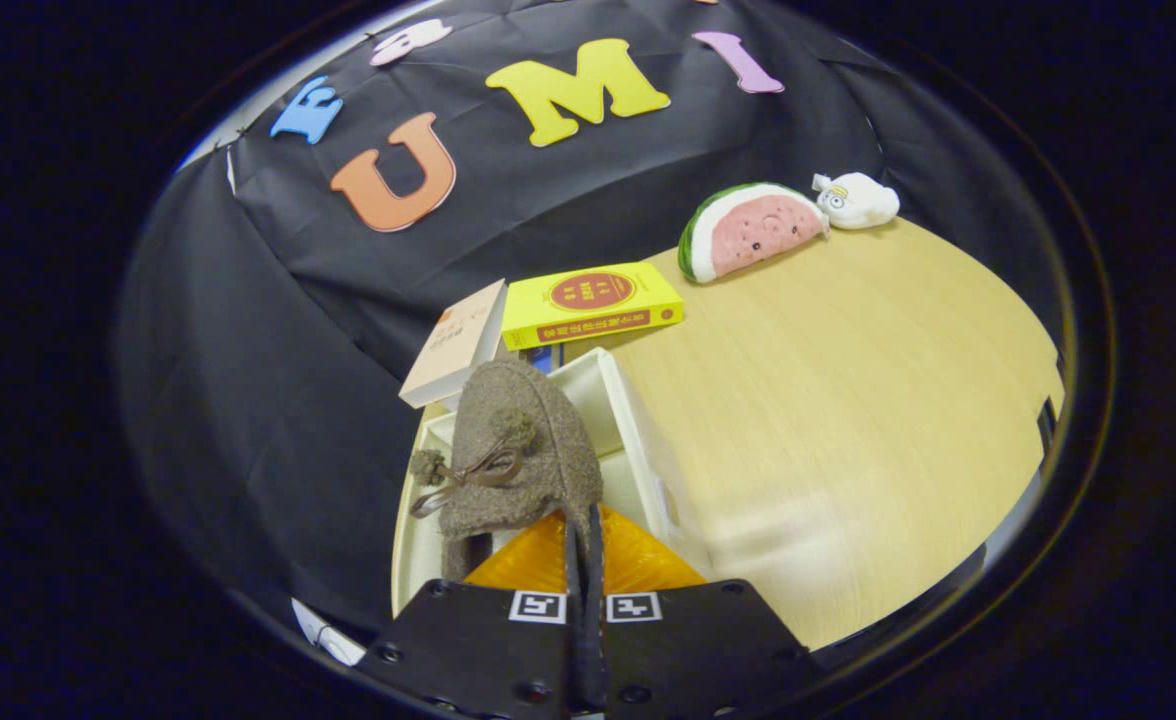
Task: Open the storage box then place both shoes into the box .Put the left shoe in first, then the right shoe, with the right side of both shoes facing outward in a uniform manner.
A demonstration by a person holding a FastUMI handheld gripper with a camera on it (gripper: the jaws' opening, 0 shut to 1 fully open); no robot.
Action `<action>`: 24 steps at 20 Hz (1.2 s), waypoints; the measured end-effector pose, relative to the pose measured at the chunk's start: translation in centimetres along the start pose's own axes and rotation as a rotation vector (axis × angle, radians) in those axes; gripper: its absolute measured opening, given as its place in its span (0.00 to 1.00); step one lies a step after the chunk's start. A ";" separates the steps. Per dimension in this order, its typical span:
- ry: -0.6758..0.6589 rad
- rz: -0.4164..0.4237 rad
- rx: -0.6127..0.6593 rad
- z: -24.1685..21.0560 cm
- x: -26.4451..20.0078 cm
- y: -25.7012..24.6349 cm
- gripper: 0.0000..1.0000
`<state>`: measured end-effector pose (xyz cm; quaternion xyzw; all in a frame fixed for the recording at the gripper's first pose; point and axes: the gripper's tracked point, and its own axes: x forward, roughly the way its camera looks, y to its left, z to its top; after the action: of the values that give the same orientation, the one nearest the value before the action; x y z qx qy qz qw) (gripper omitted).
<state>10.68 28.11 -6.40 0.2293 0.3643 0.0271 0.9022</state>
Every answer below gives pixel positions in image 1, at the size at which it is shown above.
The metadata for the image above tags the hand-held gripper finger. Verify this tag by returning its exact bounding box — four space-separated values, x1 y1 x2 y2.
358 508 589 720
586 503 827 720

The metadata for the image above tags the cream storage box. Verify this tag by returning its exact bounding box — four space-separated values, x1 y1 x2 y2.
391 347 714 616

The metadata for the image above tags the brown fuzzy shoe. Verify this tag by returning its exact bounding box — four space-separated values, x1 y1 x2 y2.
408 358 606 583

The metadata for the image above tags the yellow book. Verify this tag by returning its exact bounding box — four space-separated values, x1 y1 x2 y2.
500 262 685 352

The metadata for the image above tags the watermelon slice plush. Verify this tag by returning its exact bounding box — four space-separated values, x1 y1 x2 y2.
676 182 831 285

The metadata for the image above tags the white plush toy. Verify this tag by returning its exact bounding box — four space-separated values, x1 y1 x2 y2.
812 172 901 231

